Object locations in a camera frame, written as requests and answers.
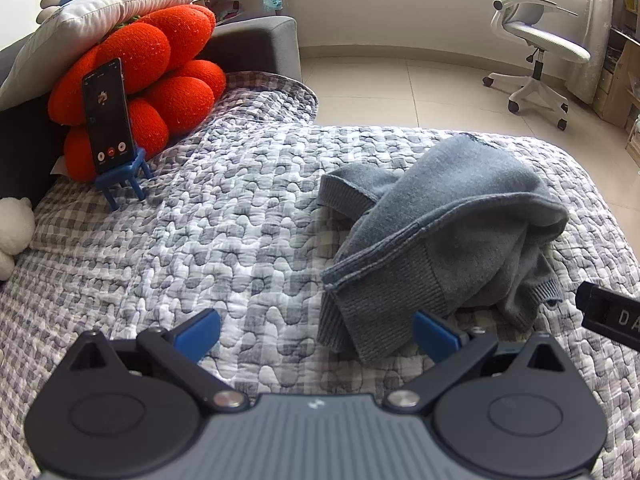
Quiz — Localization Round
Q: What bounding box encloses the white office chair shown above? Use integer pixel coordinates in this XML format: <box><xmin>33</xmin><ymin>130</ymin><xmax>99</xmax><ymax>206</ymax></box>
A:
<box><xmin>482</xmin><ymin>0</ymin><xmax>593</xmax><ymax>132</ymax></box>

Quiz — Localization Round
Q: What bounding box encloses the grey knit sweater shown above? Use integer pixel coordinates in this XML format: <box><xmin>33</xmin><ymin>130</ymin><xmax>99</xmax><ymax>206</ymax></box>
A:
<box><xmin>316</xmin><ymin>132</ymin><xmax>571</xmax><ymax>365</ymax></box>

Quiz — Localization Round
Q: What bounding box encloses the red plush cushion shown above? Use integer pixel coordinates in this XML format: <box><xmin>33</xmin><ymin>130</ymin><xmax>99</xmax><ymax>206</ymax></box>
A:
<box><xmin>47</xmin><ymin>4</ymin><xmax>228</xmax><ymax>183</ymax></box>

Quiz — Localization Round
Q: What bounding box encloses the wooden shelf unit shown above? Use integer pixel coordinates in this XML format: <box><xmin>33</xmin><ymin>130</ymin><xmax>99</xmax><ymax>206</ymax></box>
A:
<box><xmin>592</xmin><ymin>0</ymin><xmax>640</xmax><ymax>166</ymax></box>

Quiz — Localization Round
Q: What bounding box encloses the blue and white plush toy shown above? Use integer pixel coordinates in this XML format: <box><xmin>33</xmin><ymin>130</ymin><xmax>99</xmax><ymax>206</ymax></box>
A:
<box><xmin>36</xmin><ymin>0</ymin><xmax>121</xmax><ymax>23</ymax></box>

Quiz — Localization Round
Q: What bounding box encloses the grey curtain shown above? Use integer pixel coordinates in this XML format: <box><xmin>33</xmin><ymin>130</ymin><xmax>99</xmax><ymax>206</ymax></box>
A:
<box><xmin>567</xmin><ymin>0</ymin><xmax>631</xmax><ymax>106</ymax></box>

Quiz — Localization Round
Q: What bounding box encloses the white pillow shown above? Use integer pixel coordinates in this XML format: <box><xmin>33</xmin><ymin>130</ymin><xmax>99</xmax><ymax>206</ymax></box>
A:
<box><xmin>0</xmin><ymin>0</ymin><xmax>197</xmax><ymax>111</ymax></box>

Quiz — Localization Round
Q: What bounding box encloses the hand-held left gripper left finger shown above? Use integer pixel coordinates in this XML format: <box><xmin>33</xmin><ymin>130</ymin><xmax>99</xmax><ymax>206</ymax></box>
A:
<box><xmin>65</xmin><ymin>308</ymin><xmax>249</xmax><ymax>413</ymax></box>

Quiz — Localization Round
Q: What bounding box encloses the grey checked quilted blanket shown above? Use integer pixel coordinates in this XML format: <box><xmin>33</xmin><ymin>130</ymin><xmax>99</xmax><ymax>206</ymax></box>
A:
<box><xmin>0</xmin><ymin>71</ymin><xmax>640</xmax><ymax>480</ymax></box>

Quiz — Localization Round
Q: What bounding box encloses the black smartphone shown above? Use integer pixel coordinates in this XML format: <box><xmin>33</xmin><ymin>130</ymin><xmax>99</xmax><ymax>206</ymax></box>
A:
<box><xmin>81</xmin><ymin>58</ymin><xmax>136</xmax><ymax>176</ymax></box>

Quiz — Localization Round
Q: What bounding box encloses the grey sofa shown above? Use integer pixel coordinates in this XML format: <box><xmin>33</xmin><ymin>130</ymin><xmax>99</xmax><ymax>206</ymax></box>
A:
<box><xmin>0</xmin><ymin>15</ymin><xmax>303</xmax><ymax>201</ymax></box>

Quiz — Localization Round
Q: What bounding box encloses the blue chair-shaped phone stand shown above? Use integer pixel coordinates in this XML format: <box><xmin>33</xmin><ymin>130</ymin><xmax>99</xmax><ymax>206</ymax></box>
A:
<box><xmin>95</xmin><ymin>147</ymin><xmax>153</xmax><ymax>211</ymax></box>

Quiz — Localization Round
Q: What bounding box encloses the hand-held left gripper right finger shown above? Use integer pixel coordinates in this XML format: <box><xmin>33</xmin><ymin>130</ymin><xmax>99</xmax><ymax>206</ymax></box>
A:
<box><xmin>384</xmin><ymin>309</ymin><xmax>573</xmax><ymax>413</ymax></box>

